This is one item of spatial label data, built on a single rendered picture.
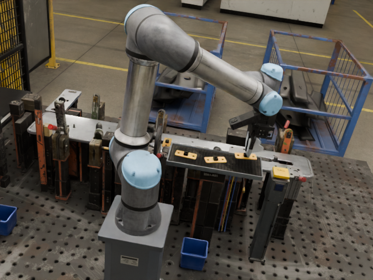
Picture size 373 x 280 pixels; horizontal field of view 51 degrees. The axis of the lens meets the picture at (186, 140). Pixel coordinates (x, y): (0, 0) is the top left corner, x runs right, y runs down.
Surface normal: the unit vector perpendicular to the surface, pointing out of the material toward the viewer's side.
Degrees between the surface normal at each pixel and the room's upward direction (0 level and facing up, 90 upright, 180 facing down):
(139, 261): 90
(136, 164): 7
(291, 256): 0
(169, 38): 57
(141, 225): 72
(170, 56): 94
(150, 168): 7
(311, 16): 90
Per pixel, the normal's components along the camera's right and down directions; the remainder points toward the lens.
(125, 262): -0.14, 0.49
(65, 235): 0.12, -0.85
